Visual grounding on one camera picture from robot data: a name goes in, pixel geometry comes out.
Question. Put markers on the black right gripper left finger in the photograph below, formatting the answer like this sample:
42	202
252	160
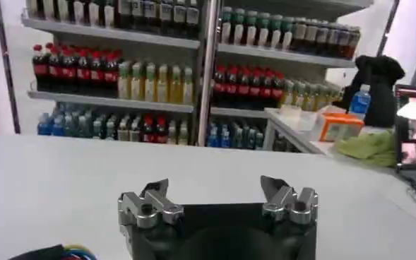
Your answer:
147	206

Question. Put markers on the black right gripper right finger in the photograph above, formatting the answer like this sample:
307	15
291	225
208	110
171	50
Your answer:
292	206

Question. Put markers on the white side table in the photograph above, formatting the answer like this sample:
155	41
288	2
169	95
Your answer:
292	136

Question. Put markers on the clear plastic container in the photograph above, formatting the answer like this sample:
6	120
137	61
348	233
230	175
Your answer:
299	118

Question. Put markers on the orange tissue box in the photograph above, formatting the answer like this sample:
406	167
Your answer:
340	128

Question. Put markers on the green cloth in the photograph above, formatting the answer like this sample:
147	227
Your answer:
370	148

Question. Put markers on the blue water bottle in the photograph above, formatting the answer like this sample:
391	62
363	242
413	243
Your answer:
360	102

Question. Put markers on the metal shelf of drink bottles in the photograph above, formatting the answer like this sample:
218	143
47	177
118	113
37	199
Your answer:
123	77
264	81

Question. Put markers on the grey laptop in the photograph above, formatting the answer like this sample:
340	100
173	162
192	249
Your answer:
414	134

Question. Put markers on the black backpack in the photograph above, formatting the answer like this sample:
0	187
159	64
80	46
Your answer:
380	92

